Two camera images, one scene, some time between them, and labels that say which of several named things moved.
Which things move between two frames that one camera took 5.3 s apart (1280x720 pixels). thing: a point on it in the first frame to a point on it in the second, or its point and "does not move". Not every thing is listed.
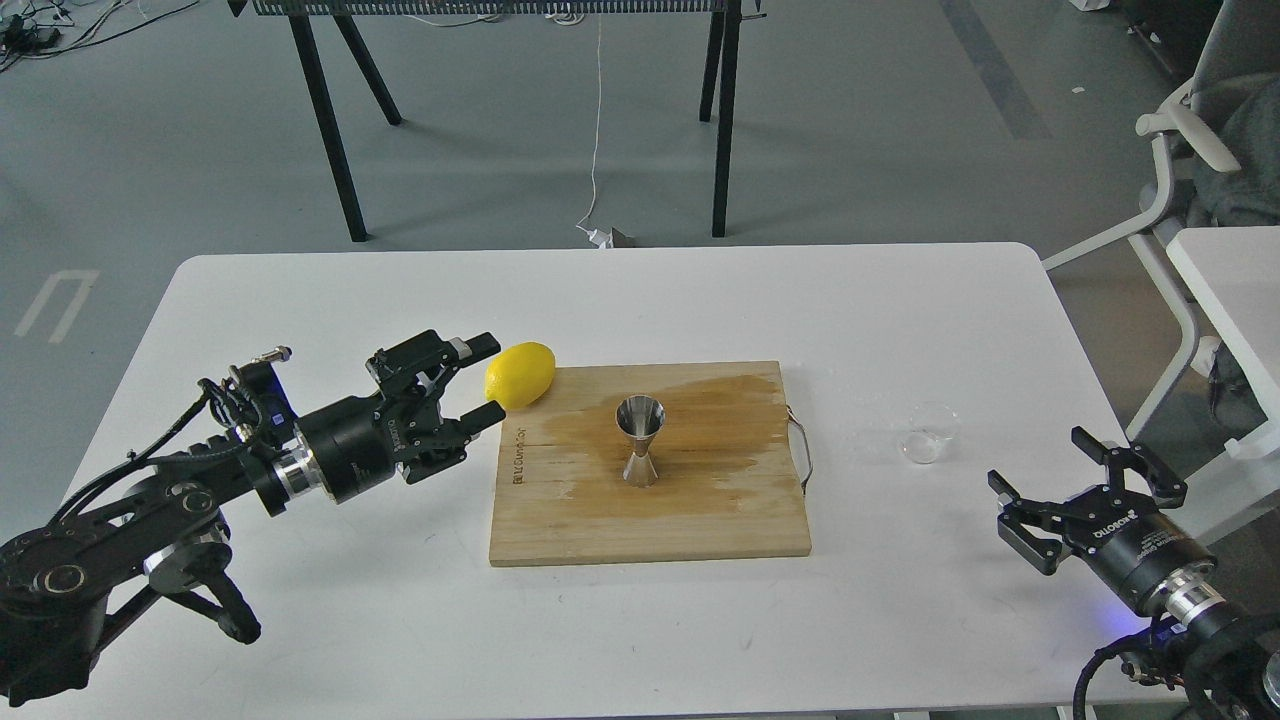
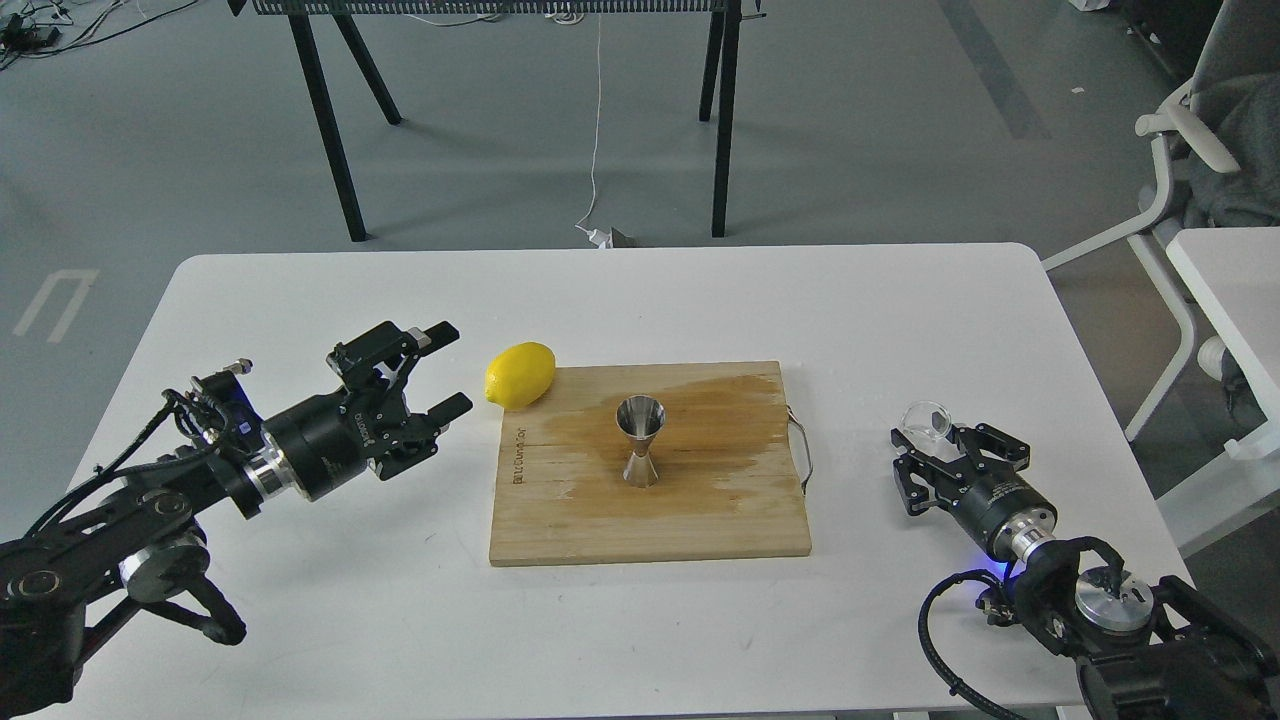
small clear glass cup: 932,424 does not move
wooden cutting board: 725,454 does not move
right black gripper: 1130,543 to 1004,510
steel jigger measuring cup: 640,416 does not move
